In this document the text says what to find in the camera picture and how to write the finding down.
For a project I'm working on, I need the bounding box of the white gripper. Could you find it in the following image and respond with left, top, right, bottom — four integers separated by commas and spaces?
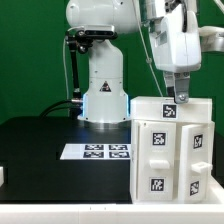
149, 4, 201, 104

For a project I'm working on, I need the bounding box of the white L-shaped corner fence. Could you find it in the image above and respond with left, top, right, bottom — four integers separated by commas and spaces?
0, 178, 224, 224

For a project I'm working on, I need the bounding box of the white door panel with marker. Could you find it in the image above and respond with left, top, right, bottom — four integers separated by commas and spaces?
178, 122, 214, 203

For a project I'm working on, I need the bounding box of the black cable bundle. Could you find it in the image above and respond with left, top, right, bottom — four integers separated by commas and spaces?
38, 99, 83, 118

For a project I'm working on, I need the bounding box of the white cabinet body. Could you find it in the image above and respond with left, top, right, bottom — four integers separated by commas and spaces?
130, 120, 214, 203

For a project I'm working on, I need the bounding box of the white base marker plate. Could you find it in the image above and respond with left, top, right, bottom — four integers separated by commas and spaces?
60, 144, 130, 160

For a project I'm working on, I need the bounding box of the white box with marker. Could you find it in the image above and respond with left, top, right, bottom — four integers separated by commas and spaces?
131, 96, 212, 123

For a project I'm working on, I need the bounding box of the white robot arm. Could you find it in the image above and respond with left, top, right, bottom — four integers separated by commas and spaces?
66, 0, 201, 124

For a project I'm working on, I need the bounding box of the grey depth camera bar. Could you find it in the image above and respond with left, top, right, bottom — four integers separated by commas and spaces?
84, 25, 116, 39

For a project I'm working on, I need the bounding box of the white block at left edge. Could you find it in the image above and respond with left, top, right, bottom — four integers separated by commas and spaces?
0, 166, 4, 187

